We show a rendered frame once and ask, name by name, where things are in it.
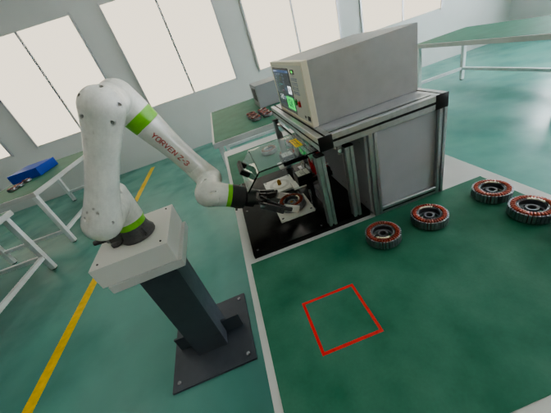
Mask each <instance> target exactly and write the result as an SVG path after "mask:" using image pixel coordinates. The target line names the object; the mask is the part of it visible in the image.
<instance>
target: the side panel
mask: <svg viewBox="0 0 551 413"><path fill-rule="evenodd" d="M447 115H448V107H443V108H441V109H439V110H436V111H432V112H430V113H427V114H425V115H422V116H418V117H416V118H413V119H411V120H407V121H405V122H403V123H400V124H397V125H394V126H391V127H389V128H387V129H383V130H381V131H378V132H375V133H373V134H369V135H367V150H368V158H369V166H370V175H371V191H372V199H373V207H374V211H373V212H372V213H373V214H375V216H378V215H379V214H383V213H386V212H387V211H391V210H393V209H396V208H398V207H401V206H404V205H407V204H408V203H411V202H415V201H417V200H419V199H422V198H424V197H427V196H430V195H432V194H434V193H437V192H439V191H443V178H444V154H445V141H446V128H447Z"/></svg>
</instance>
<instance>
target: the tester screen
mask: <svg viewBox="0 0 551 413"><path fill-rule="evenodd" d="M273 73H274V76H275V82H276V85H277V88H278V92H279V95H280V94H281V93H283V94H284V96H285V99H283V98H281V95H280V99H281V100H283V101H285V102H287V103H288V101H287V97H286V96H289V97H291V98H294V97H293V95H291V94H289V93H286V92H285V87H284V85H286V86H289V87H290V88H291V86H290V82H289V76H288V72H287V70H273Z"/></svg>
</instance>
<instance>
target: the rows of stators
mask: <svg viewBox="0 0 551 413"><path fill-rule="evenodd" d="M498 191H499V192H498ZM513 192H514V187H513V186H512V185H511V184H509V183H508V182H505V181H502V180H498V179H483V180H480V181H477V182H475V183H474V184H473V185H472V186H471V196H472V197H473V198H474V199H476V200H477V201H479V202H484V203H490V204H497V203H498V204H499V203H504V202H508V205H507V209H506V212H507V214H508V215H509V216H510V217H512V218H513V219H515V220H518V221H520V222H522V223H526V222H527V224H532V225H534V224H536V225H543V224H548V223H551V199H548V198H546V197H541V196H535V195H533V196H532V195H521V196H517V197H512V195H513ZM540 210H542V211H540Z"/></svg>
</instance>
